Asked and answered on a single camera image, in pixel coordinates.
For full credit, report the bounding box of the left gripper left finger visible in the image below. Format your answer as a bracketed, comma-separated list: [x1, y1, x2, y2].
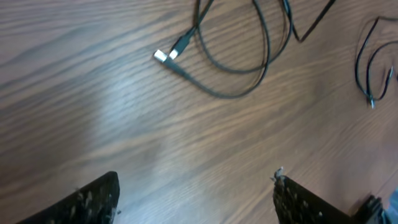
[18, 171, 120, 224]

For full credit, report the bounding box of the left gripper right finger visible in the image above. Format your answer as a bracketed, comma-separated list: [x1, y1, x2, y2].
[272, 175, 354, 224]

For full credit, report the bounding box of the black USB cable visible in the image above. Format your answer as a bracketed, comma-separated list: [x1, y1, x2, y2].
[152, 0, 337, 100]
[354, 16, 398, 110]

